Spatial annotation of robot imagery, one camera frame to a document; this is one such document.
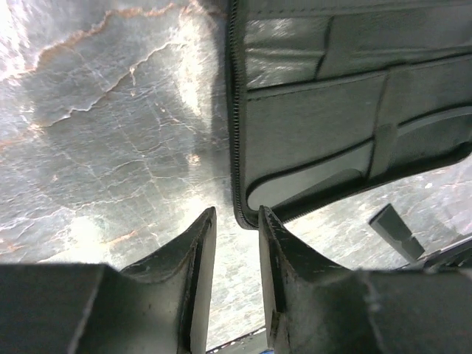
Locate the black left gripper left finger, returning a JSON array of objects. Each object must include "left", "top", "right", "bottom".
[{"left": 1, "top": 207, "right": 217, "bottom": 353}]

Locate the black zippered tool case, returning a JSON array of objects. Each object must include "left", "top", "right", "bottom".
[{"left": 226, "top": 1, "right": 471, "bottom": 229}]

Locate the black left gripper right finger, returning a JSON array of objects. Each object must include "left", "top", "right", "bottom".
[{"left": 258, "top": 206, "right": 471, "bottom": 353}]

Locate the black straight comb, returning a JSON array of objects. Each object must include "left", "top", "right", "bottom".
[{"left": 369, "top": 204, "right": 425, "bottom": 263}]

